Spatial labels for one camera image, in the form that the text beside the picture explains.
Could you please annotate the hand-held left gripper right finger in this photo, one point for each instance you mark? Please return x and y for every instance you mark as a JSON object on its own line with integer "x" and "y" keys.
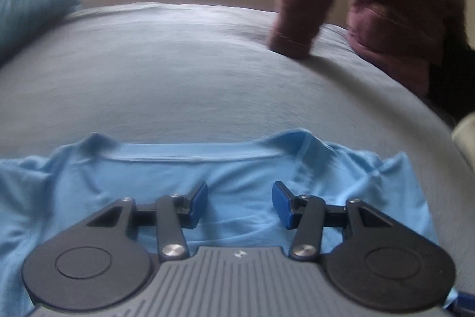
{"x": 281, "y": 203}

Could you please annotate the light blue t-shirt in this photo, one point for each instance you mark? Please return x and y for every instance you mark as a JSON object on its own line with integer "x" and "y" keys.
{"x": 237, "y": 172}

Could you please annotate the teal cushion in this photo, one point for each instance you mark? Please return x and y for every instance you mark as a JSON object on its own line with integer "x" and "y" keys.
{"x": 29, "y": 8}

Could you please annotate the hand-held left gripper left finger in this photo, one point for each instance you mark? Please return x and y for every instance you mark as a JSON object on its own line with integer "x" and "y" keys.
{"x": 199, "y": 203}

